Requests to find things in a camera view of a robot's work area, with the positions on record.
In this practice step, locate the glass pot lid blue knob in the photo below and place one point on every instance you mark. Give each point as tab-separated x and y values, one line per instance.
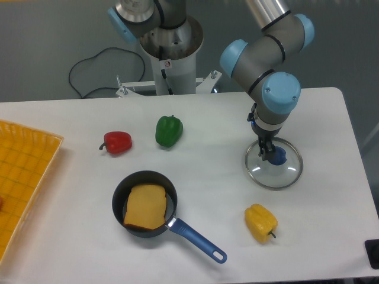
280	172

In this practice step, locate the yellow bell pepper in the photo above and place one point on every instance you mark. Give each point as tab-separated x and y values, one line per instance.
261	223

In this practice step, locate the black device at table edge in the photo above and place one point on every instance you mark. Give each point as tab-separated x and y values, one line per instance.
372	249

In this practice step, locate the yellow plastic basket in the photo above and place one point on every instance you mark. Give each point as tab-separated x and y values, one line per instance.
26	156

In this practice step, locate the green bell pepper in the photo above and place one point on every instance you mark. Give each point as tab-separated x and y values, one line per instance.
169	130

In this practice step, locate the yellow toast slice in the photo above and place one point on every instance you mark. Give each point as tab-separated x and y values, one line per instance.
146	206

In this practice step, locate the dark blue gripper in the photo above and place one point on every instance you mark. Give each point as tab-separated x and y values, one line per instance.
265	132

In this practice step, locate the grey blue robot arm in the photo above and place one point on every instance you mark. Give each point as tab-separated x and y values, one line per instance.
251	66

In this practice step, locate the black saucepan blue handle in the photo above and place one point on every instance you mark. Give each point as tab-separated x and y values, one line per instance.
172	222

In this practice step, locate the red bell pepper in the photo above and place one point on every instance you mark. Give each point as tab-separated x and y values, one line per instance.
116	142

